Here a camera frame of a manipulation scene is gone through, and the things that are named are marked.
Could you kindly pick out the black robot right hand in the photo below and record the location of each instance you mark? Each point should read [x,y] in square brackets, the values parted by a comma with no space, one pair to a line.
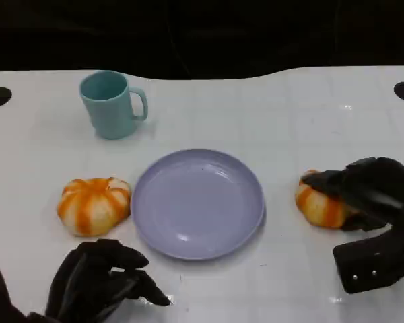
[387,188]

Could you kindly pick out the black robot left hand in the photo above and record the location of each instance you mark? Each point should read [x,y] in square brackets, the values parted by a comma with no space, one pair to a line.
[87,282]

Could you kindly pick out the orange and white bread roll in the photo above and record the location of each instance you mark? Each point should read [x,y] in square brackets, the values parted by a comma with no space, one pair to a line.
[318,208]
[92,207]

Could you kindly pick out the lilac plate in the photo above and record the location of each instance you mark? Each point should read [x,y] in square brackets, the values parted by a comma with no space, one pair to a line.
[198,205]

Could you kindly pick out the pale green mug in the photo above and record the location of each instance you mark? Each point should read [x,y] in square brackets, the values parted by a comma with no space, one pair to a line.
[109,112]

